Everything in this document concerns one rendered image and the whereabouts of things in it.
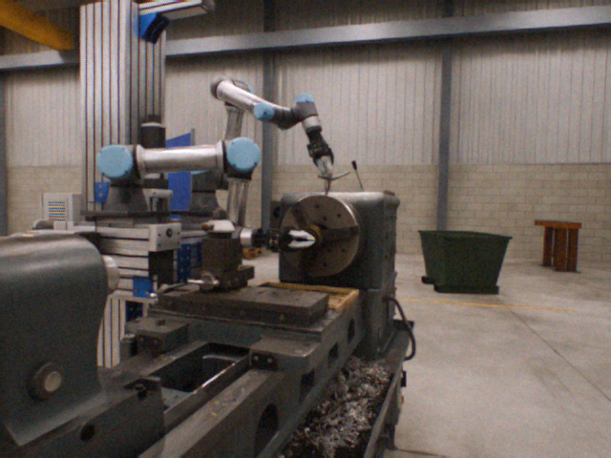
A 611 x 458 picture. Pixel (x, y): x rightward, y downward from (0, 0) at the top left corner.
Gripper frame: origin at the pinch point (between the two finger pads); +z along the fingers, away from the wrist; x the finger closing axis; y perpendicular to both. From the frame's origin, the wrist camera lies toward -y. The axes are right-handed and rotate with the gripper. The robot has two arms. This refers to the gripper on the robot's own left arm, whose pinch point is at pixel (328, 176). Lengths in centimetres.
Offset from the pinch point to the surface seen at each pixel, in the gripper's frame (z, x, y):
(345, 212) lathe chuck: 18.1, 6.5, 18.2
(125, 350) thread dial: 38, -32, 96
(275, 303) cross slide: 38, 1, 84
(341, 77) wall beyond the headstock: -416, -131, -972
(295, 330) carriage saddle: 44, 4, 85
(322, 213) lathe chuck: 15.7, -2.1, 18.2
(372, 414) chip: 82, 2, 44
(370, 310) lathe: 58, 1, 3
